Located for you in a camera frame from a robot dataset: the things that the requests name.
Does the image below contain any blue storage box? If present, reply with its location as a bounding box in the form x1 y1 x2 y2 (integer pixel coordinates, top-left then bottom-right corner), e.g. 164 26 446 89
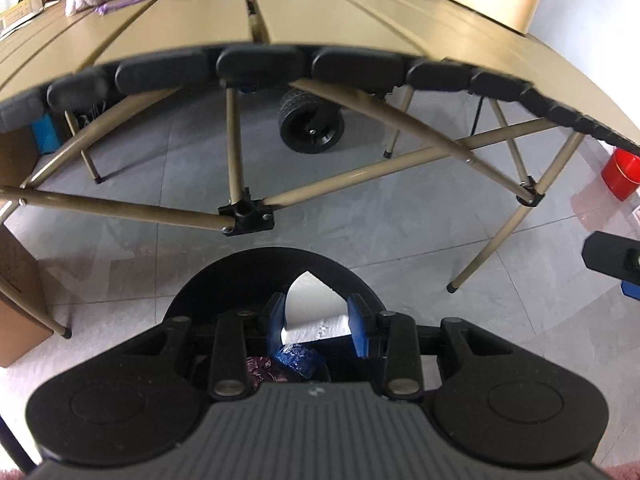
30 115 62 155

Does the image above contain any black cart wheel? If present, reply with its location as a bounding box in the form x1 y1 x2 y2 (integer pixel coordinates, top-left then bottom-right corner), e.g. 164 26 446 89
278 89 345 154

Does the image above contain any blue wrapper in bin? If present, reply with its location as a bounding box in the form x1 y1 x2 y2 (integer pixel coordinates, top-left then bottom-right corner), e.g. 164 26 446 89
274 344 323 379

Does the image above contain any red plastic bucket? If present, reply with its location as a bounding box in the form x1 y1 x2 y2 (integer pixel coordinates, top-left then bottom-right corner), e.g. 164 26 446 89
601 148 640 202

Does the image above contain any tan folding camping table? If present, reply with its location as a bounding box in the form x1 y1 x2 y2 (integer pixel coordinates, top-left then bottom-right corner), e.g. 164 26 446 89
0 0 640 338

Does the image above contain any white paper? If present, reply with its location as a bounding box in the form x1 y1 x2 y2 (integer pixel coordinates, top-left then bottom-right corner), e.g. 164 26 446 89
281 271 350 344

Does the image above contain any black round trash bin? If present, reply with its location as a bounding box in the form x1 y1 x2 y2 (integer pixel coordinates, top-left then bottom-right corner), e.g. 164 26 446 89
162 247 386 396

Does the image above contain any brown cardboard box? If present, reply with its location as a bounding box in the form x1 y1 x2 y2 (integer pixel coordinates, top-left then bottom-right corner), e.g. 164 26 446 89
0 127 53 368

